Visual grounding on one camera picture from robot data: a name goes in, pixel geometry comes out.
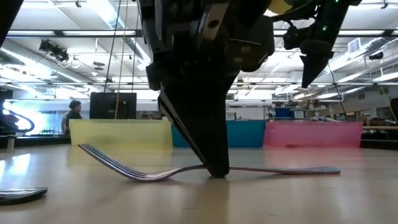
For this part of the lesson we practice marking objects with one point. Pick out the black ceiling spotlight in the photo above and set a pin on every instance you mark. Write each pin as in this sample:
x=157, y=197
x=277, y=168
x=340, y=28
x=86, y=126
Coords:
x=54, y=50

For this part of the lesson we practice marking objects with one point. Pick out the iridescent rainbow metal fork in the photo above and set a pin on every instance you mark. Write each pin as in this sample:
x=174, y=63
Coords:
x=280, y=170

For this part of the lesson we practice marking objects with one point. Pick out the wooden workbench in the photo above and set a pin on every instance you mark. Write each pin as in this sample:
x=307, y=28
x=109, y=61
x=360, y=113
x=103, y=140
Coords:
x=379, y=127

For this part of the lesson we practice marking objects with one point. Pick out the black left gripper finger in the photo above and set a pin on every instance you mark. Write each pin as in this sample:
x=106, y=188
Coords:
x=174, y=119
x=208, y=124

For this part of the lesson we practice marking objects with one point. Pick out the black monitor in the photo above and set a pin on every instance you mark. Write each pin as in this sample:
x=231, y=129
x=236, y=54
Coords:
x=112, y=105

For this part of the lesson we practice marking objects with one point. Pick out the blue storage crate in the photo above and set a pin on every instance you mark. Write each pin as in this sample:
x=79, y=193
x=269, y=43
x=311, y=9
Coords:
x=283, y=112

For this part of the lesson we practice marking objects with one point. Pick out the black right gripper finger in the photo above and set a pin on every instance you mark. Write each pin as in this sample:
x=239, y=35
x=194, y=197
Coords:
x=311, y=70

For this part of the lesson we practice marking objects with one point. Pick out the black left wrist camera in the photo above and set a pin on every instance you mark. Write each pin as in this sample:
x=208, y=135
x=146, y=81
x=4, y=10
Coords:
x=259, y=43

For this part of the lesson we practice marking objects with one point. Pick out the black overhead beam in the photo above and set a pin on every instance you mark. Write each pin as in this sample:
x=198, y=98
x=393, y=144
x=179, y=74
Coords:
x=93, y=32

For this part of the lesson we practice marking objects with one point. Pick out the person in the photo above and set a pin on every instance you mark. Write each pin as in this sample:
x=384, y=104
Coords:
x=73, y=116

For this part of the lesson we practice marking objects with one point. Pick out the pink red plastic bin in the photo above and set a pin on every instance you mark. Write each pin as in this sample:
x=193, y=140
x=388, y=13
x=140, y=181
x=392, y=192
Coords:
x=314, y=133

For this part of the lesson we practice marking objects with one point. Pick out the yellow plastic bin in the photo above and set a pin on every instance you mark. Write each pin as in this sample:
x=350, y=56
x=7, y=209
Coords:
x=124, y=132

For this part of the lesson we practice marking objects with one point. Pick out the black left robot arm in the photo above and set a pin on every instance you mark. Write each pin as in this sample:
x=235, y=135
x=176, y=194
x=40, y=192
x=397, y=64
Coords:
x=7, y=12

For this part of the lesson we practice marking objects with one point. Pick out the blue plastic bin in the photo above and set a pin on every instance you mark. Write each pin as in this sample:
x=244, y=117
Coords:
x=248, y=133

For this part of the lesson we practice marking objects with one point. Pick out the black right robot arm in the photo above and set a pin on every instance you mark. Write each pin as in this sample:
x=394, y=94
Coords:
x=335, y=15

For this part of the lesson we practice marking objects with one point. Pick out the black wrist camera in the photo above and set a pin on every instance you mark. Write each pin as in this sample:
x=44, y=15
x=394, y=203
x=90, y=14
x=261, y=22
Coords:
x=259, y=43
x=291, y=37

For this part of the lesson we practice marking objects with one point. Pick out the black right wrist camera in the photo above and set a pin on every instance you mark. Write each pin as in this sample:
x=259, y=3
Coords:
x=291, y=37

